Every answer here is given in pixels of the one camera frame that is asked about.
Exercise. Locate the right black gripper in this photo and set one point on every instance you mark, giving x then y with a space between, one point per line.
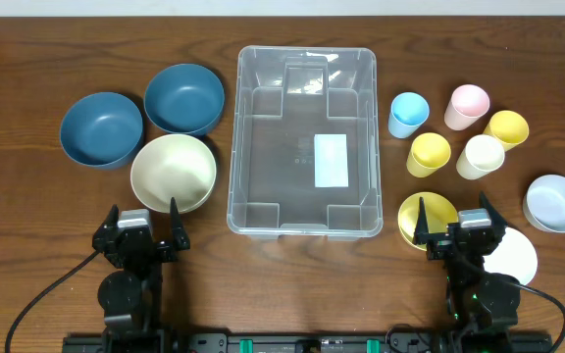
438 247

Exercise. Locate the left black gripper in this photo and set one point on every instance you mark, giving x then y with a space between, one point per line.
167 252

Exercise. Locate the cream green bowl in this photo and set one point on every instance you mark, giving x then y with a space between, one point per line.
173 167

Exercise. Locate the cream white cup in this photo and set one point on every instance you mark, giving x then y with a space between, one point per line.
482 155

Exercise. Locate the yellow cup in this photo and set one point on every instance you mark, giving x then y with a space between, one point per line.
429 152
509 128

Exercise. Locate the dark blue bowl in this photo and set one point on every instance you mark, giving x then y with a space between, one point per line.
185 98
104 130

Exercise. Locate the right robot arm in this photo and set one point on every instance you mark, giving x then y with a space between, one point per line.
483 303

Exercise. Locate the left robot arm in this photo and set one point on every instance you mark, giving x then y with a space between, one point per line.
131 296

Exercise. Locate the yellow small bowl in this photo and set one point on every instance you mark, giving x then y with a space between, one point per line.
439 211

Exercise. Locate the white small bowl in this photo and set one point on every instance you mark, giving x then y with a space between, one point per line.
514 256

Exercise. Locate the grey blue small bowl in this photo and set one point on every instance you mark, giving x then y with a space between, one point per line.
544 203

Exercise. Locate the pink cup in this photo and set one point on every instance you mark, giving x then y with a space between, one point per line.
467 104

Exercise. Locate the light blue cup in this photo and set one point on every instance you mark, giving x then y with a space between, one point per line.
408 111

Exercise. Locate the white label in bin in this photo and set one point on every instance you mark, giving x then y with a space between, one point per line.
330 160

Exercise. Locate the clear plastic storage bin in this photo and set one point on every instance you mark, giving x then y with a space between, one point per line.
284 97

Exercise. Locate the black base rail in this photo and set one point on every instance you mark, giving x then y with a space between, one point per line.
400 340

